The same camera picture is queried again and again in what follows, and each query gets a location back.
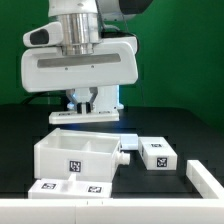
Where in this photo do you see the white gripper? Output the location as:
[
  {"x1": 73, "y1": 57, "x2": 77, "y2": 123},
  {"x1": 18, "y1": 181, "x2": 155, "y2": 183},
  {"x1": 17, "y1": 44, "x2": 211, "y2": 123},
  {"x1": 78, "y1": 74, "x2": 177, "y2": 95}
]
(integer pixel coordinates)
[{"x1": 21, "y1": 36, "x2": 138, "y2": 113}]

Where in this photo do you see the white cabinet body box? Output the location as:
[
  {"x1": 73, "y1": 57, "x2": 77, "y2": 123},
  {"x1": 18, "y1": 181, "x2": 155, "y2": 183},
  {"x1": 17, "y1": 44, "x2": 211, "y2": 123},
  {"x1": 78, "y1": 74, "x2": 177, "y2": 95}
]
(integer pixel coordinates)
[{"x1": 34, "y1": 128, "x2": 130, "y2": 182}]

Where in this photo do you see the white cabinet door panel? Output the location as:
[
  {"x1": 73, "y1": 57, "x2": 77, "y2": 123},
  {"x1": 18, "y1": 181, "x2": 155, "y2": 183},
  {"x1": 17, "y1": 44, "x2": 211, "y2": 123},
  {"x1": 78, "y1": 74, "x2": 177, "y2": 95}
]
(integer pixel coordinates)
[{"x1": 28, "y1": 174, "x2": 112, "y2": 199}]

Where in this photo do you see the white cabinet top panel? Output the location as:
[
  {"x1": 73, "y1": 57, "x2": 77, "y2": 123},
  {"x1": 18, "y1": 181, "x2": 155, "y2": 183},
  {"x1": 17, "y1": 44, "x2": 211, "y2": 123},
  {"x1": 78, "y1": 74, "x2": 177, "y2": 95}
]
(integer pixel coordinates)
[{"x1": 49, "y1": 111, "x2": 119, "y2": 124}]

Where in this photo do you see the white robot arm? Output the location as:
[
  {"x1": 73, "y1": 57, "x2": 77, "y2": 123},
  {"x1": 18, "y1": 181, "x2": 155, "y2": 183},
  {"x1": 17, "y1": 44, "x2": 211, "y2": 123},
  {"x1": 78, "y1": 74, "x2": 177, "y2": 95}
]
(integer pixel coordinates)
[{"x1": 21, "y1": 0, "x2": 153, "y2": 114}]

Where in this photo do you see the small white cabinet block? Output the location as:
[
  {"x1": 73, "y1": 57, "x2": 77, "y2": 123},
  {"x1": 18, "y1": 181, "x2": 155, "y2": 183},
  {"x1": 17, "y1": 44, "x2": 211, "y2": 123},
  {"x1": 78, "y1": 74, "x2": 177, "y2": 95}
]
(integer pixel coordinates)
[{"x1": 138, "y1": 137, "x2": 178, "y2": 170}]

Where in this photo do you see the white marker base sheet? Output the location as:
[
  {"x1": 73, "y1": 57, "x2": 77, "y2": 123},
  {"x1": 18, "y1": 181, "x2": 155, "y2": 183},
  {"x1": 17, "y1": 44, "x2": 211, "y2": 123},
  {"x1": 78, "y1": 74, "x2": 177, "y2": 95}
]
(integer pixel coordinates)
[{"x1": 120, "y1": 134, "x2": 138, "y2": 150}]

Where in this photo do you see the black power cable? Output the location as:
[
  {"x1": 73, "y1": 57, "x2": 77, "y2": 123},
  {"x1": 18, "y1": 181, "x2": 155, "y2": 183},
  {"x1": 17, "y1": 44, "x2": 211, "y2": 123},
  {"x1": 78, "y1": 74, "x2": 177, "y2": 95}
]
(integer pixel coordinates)
[{"x1": 21, "y1": 91, "x2": 68, "y2": 106}]

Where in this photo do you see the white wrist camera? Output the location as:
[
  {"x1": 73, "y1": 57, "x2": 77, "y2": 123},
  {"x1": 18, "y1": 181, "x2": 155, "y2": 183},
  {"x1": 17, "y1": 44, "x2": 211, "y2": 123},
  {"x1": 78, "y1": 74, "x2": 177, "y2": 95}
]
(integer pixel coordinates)
[{"x1": 23, "y1": 22, "x2": 63, "y2": 47}]

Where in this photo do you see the white L-shaped fence wall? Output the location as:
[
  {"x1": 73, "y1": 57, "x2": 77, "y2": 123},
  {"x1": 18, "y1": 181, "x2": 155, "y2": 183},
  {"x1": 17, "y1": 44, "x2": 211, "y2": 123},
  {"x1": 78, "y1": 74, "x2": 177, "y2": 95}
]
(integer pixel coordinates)
[{"x1": 0, "y1": 160, "x2": 224, "y2": 224}]

